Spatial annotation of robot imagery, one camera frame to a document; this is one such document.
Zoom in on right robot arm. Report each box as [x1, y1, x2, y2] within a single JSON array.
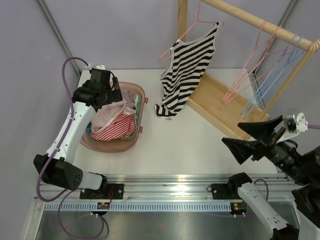
[[222, 113, 320, 240]]

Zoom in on pink plastic basin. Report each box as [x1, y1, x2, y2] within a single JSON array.
[[80, 81, 149, 153]]

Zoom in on blue hanger of green top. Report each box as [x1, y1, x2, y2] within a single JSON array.
[[242, 35, 306, 119]]

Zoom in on red striped tank top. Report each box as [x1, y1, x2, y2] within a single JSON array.
[[90, 100, 136, 142]]

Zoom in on mauve tank top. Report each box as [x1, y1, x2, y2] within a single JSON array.
[[121, 89, 135, 109]]

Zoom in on wooden clothes rack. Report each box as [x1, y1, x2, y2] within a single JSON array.
[[187, 0, 320, 140]]

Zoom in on black white striped tank top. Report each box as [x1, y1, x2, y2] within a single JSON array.
[[154, 21, 223, 119]]

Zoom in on aluminium rail frame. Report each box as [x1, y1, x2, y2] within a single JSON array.
[[33, 139, 306, 201]]

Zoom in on pink hanger of red top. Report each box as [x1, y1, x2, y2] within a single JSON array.
[[221, 20, 268, 105]]

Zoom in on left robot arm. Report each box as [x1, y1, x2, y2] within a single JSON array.
[[33, 65, 122, 199]]

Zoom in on green striped tank top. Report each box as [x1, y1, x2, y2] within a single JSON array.
[[120, 94, 142, 140]]

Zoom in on pink hanger of black top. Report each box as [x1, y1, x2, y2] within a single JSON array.
[[158, 0, 221, 63]]

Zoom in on pink hanger of mauve top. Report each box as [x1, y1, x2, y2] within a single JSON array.
[[224, 25, 288, 104]]

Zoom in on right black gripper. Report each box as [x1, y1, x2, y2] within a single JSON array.
[[222, 114, 313, 184]]

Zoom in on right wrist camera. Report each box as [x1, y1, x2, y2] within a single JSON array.
[[276, 112, 308, 143]]

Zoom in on white slotted cable duct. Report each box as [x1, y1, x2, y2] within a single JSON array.
[[44, 201, 231, 212]]

